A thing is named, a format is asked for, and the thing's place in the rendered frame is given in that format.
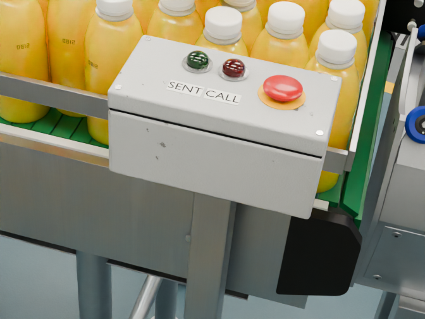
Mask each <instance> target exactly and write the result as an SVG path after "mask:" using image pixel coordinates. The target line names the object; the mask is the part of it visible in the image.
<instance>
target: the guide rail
mask: <svg viewBox="0 0 425 319"><path fill-rule="evenodd" d="M0 95H2V96H7V97H12V98H15V99H20V100H24V101H28V102H31V103H37V104H42V105H45V106H50V107H53V108H58V109H63V110H66V111H72V112H75V113H80V114H83V115H88V116H93V117H96V118H102V119H105V120H108V111H109V106H108V96H106V95H103V94H98V93H95V92H89V91H84V90H81V89H76V88H72V87H67V86H64V85H59V84H54V83H50V82H45V81H42V80H37V79H34V78H28V77H23V76H20V75H15V74H12V73H6V72H1V71H0ZM347 155H348V151H346V150H343V149H338V148H334V147H329V146H328V147H327V150H326V155H325V158H324V163H323V168H322V170H323V171H327V172H331V173H337V174H340V175H342V174H343V171H344V168H345V163H346V160H347Z"/></svg>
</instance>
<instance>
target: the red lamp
mask: <svg viewBox="0 0 425 319"><path fill-rule="evenodd" d="M222 71H223V73H224V74H225V75H227V76H230V77H240V76H242V75H243V74H244V73H245V64H244V62H243V61H241V60H240V59H237V58H230V59H228V60H226V61H225V62H224V63H223V66H222Z"/></svg>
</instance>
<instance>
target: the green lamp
mask: <svg viewBox="0 0 425 319"><path fill-rule="evenodd" d="M186 64H187V65H188V66H189V67H191V68H195V69H203V68H205V67H207V66H208V65H209V56H208V55H207V54H206V53H205V52H204V51H200V50H195V51H192V52H190V53H188V55H187V58H186Z"/></svg>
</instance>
